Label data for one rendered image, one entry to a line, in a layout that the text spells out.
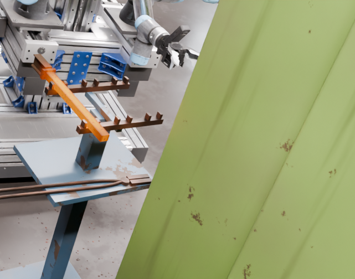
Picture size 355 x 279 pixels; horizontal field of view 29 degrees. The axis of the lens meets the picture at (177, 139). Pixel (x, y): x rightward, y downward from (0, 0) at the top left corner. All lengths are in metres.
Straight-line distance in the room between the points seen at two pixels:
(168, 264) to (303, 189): 0.69
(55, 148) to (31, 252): 0.74
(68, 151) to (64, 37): 0.81
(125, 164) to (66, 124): 1.07
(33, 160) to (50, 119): 1.15
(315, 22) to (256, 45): 0.19
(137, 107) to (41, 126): 0.96
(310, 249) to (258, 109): 0.38
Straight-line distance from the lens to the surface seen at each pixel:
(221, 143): 1.81
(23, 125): 3.37
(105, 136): 2.05
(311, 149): 1.48
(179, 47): 2.64
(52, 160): 2.35
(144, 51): 2.79
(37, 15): 2.96
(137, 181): 2.35
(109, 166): 2.39
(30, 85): 3.02
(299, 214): 1.53
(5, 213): 3.18
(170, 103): 4.36
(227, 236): 1.85
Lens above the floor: 2.08
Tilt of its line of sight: 31 degrees down
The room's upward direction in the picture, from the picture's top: 21 degrees clockwise
